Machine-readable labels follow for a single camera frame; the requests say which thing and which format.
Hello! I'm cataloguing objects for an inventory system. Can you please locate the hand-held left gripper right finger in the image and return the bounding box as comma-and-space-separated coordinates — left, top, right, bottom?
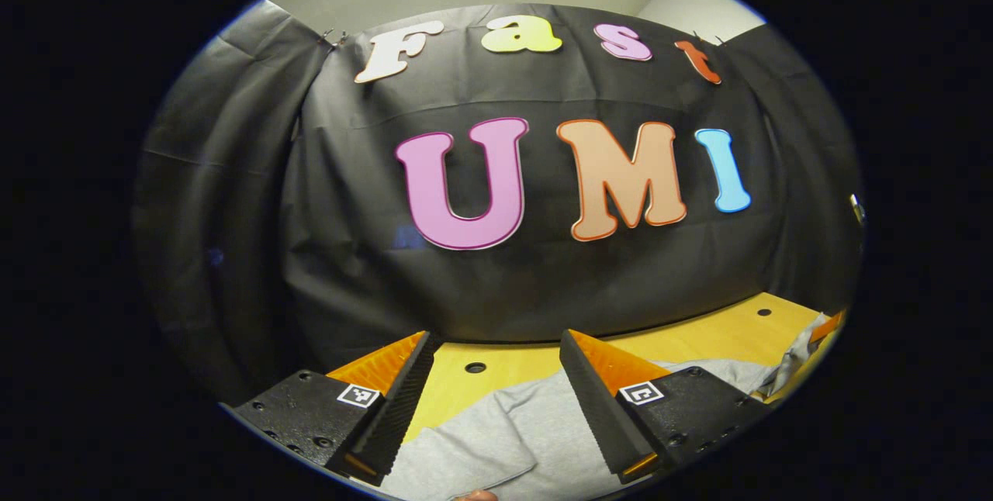
559, 329, 777, 485

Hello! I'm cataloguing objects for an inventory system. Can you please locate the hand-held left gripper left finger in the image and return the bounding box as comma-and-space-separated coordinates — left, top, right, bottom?
230, 330, 441, 486

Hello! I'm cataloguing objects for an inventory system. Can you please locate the grey zip-neck sweatshirt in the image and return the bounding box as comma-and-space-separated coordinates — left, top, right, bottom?
380, 313, 835, 501

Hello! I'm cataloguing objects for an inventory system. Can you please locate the black backdrop cloth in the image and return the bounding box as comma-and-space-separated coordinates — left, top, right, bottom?
132, 0, 866, 409

